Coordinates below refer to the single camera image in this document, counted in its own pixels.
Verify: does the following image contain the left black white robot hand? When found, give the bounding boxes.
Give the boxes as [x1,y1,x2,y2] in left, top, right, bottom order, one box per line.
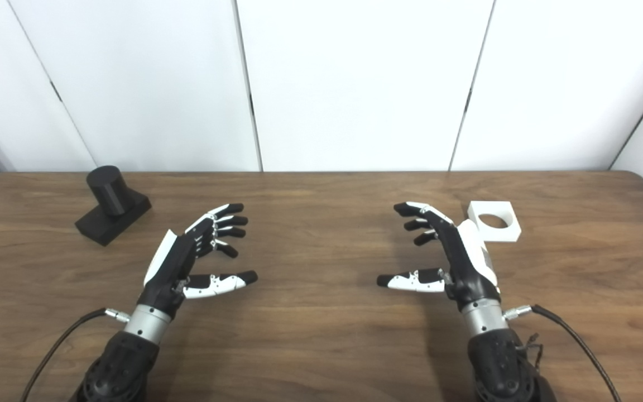
[137,203,258,319]

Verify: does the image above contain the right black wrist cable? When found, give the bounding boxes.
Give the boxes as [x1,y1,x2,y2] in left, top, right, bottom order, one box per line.
[503,304,622,402]

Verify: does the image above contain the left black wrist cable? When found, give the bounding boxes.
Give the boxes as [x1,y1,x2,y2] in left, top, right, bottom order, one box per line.
[20,308,131,402]

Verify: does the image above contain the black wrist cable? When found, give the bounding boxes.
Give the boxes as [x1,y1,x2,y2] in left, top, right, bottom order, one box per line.
[503,304,622,402]
[20,308,131,402]

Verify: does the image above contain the right arm thin black wires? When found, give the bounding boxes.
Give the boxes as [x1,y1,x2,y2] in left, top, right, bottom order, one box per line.
[514,333,544,369]

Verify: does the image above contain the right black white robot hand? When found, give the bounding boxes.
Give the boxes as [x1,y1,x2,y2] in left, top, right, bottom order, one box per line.
[377,202,501,307]

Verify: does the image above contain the black peg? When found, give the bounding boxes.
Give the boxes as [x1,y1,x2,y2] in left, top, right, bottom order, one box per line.
[75,165,152,247]

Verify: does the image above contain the white square piece with hole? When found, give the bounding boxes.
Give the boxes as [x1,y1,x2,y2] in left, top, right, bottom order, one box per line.
[467,200,522,243]

